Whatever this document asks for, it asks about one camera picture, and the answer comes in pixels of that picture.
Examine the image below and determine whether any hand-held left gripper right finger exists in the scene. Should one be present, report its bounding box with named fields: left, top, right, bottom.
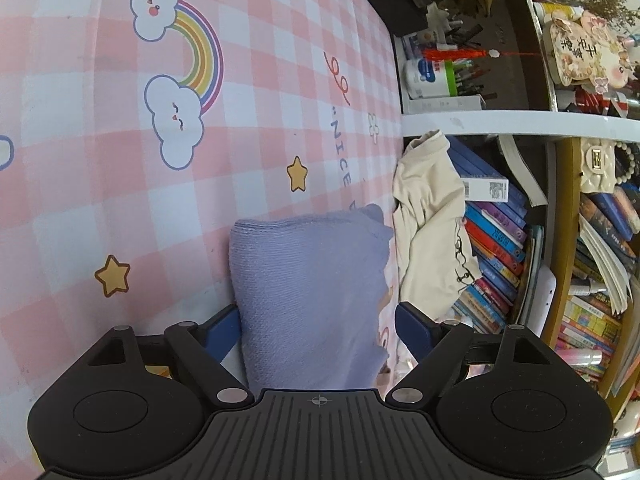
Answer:
left=385, top=301, right=556, bottom=406

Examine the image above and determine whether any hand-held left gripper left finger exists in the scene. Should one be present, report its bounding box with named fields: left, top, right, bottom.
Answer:
left=87, top=304, right=256, bottom=406

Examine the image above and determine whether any purple and brown sweater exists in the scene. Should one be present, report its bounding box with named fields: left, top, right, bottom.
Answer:
left=229, top=204, right=396, bottom=395

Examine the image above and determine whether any row of blue books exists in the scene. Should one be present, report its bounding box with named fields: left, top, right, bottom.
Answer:
left=450, top=152, right=533, bottom=336

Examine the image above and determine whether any cream printed garment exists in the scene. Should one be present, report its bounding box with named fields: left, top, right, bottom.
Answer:
left=391, top=130, right=485, bottom=323

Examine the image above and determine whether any white tablet device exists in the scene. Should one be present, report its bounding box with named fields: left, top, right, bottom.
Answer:
left=517, top=266, right=556, bottom=326

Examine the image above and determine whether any white barcode box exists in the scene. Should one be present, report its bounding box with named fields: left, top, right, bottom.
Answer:
left=450, top=137, right=511, bottom=205

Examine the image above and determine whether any shelf of assorted books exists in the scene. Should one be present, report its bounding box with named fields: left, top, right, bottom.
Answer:
left=560, top=187, right=638, bottom=378

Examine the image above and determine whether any white bookshelf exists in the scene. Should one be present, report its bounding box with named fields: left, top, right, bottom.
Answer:
left=397, top=0, right=640, bottom=461

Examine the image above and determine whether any cream quilted purse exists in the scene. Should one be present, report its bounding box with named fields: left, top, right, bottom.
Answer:
left=579, top=139, right=617, bottom=195

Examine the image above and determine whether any white canister with green lid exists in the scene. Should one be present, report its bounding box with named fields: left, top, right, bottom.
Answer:
left=403, top=57, right=458, bottom=101

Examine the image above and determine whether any bunch of pens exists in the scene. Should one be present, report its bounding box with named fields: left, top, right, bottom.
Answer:
left=447, top=10, right=488, bottom=98

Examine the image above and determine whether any red tassel ornament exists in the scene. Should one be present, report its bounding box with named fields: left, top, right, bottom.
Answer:
left=421, top=46, right=546, bottom=62

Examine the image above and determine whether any pink flower name plaque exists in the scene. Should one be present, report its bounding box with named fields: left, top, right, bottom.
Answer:
left=549, top=14, right=635, bottom=87

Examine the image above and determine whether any white bead bracelet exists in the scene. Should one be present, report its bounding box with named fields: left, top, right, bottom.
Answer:
left=614, top=142, right=640, bottom=181

